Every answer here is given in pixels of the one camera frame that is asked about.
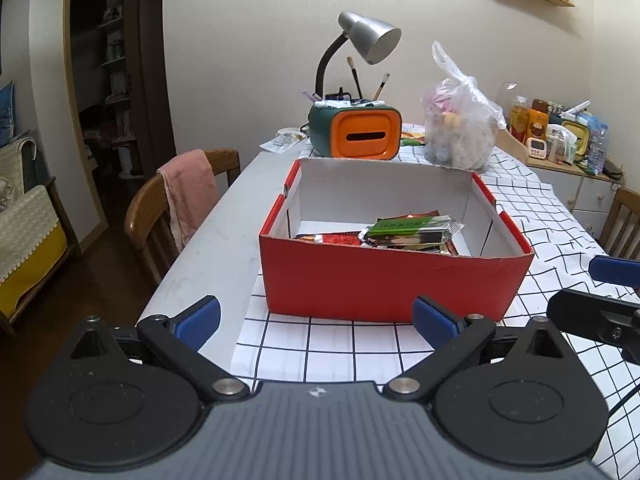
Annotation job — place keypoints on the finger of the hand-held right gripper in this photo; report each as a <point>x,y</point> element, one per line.
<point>575,305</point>
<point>617,270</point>

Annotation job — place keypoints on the dark bookshelf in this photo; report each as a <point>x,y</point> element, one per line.
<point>112,85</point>

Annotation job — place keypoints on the small white plastic bag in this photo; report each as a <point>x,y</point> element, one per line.
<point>557,145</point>

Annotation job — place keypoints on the red cardboard box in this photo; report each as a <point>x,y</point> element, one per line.
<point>380,285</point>

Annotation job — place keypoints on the sofa with cream cover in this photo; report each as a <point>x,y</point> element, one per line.
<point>30,250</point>

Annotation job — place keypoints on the clear plastic bag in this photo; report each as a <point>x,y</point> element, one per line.
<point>460,130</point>

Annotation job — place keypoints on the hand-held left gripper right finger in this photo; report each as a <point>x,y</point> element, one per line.
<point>435,322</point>

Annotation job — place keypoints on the wooden chair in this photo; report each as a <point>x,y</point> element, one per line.
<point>620,225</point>
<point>142,220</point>

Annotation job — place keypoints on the black-and-white checkered tablecloth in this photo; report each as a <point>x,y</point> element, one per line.
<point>550,220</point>

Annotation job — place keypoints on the colourful flat packet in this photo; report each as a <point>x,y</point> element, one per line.
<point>412,138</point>

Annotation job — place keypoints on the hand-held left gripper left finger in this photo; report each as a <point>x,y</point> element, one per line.
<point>197,321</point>

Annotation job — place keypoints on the silver desk lamp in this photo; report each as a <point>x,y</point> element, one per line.
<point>375,35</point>

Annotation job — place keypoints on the pink towel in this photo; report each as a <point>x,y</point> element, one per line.
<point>190,195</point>

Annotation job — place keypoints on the white paper packet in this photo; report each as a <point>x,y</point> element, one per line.
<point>282,140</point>

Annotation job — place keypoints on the orange liquid bottle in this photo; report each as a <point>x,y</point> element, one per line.
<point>519,120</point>

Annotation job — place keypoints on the clear water bottle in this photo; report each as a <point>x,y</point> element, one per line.
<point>598,150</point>

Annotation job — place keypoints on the white kitchen timer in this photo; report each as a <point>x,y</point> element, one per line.
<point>535,149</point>

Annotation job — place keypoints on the blue cushion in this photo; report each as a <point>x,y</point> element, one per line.
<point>6,115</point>

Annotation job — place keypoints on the paint brush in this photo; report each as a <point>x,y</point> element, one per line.
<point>355,80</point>
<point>381,87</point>

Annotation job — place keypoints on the green snack packet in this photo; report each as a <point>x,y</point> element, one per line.
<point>410,230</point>

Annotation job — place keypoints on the green orange desk organizer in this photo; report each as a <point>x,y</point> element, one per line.
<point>365,132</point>

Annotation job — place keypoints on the red printed snack packet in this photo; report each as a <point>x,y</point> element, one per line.
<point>330,239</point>

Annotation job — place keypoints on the pink pen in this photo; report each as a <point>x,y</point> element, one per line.
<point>310,96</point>

